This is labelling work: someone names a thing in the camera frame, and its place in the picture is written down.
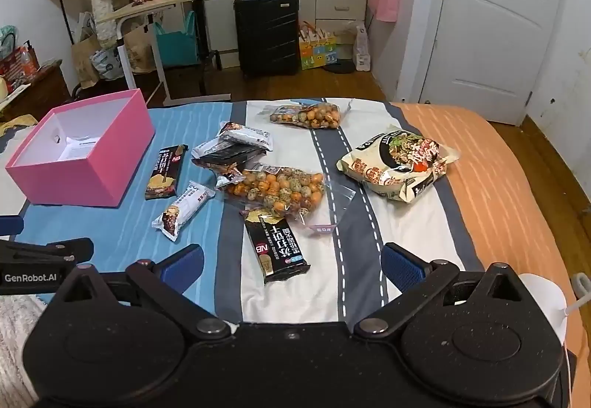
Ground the white door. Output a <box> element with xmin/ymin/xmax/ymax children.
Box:
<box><xmin>418</xmin><ymin>0</ymin><xmax>566</xmax><ymax>125</ymax></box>

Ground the brown paper bag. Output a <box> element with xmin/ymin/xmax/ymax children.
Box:
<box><xmin>124</xmin><ymin>24</ymin><xmax>155</xmax><ymax>74</ymax></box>
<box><xmin>71</xmin><ymin>34</ymin><xmax>102</xmax><ymax>88</ymax></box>

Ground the black biscuit packet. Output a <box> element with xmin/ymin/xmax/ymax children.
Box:
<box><xmin>240</xmin><ymin>207</ymin><xmax>311</xmax><ymax>284</ymax></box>
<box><xmin>145</xmin><ymin>144</ymin><xmax>189</xmax><ymax>201</ymax></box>

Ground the white snack bar packet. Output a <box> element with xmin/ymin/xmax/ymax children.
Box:
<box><xmin>152</xmin><ymin>181</ymin><xmax>216</xmax><ymax>242</ymax></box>

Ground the white printed bag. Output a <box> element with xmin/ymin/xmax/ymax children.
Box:
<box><xmin>90</xmin><ymin>48</ymin><xmax>123</xmax><ymax>81</ymax></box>

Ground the striped bed sheet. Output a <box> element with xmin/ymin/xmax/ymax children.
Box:
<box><xmin>0</xmin><ymin>99</ymin><xmax>591</xmax><ymax>408</ymax></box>

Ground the small silver snack packet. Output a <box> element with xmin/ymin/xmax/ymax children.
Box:
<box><xmin>215</xmin><ymin>170</ymin><xmax>247</xmax><ymax>190</ymax></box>

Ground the white silver snack packet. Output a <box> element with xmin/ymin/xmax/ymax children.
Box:
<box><xmin>218</xmin><ymin>122</ymin><xmax>272</xmax><ymax>152</ymax></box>

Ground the teal shopping bag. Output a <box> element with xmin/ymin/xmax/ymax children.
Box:
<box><xmin>154</xmin><ymin>11</ymin><xmax>199</xmax><ymax>69</ymax></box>

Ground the white cable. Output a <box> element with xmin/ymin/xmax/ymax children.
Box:
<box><xmin>561</xmin><ymin>274</ymin><xmax>591</xmax><ymax>317</ymax></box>

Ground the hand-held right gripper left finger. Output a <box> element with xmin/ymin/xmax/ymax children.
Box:
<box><xmin>55</xmin><ymin>244</ymin><xmax>232</xmax><ymax>341</ymax></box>

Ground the black snack packet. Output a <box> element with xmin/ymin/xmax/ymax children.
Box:
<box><xmin>191</xmin><ymin>137</ymin><xmax>269</xmax><ymax>169</ymax></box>

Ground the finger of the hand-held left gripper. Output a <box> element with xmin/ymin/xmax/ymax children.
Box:
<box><xmin>0</xmin><ymin>238</ymin><xmax>94</xmax><ymax>272</ymax></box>
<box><xmin>0</xmin><ymin>216</ymin><xmax>24</xmax><ymax>237</ymax></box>

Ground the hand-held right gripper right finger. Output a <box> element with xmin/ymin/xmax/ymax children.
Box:
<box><xmin>353</xmin><ymin>242</ymin><xmax>527</xmax><ymax>339</ymax></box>

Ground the red patterned box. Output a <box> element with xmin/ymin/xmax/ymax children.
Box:
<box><xmin>0</xmin><ymin>47</ymin><xmax>38</xmax><ymax>83</ymax></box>

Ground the white paper sheet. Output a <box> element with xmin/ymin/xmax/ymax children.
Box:
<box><xmin>60</xmin><ymin>135</ymin><xmax>100</xmax><ymax>159</ymax></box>

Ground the white round device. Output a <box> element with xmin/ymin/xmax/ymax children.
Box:
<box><xmin>519</xmin><ymin>274</ymin><xmax>568</xmax><ymax>344</ymax></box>

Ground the grey fuzzy blanket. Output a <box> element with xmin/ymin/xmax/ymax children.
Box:
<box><xmin>0</xmin><ymin>295</ymin><xmax>47</xmax><ymax>408</ymax></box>

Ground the pink cardboard box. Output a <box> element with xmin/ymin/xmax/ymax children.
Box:
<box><xmin>6</xmin><ymin>88</ymin><xmax>155</xmax><ymax>208</ymax></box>

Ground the white plastic bag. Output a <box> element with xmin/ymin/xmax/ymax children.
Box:
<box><xmin>353</xmin><ymin>22</ymin><xmax>372</xmax><ymax>71</ymax></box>

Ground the wooden nightstand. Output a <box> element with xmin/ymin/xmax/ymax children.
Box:
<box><xmin>0</xmin><ymin>59</ymin><xmax>70</xmax><ymax>122</ymax></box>

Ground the instant noodle multipack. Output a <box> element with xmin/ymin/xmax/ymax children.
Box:
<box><xmin>336</xmin><ymin>125</ymin><xmax>461</xmax><ymax>203</ymax></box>

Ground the black suitcase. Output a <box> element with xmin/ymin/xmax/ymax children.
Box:
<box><xmin>233</xmin><ymin>0</ymin><xmax>301</xmax><ymax>77</ymax></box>

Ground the clear bag of coated peanuts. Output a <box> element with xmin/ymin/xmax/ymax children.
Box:
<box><xmin>270</xmin><ymin>99</ymin><xmax>354</xmax><ymax>130</ymax></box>
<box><xmin>217</xmin><ymin>163</ymin><xmax>356</xmax><ymax>234</ymax></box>

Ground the colourful gift box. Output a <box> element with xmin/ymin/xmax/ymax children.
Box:
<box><xmin>299</xmin><ymin>22</ymin><xmax>338</xmax><ymax>71</ymax></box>

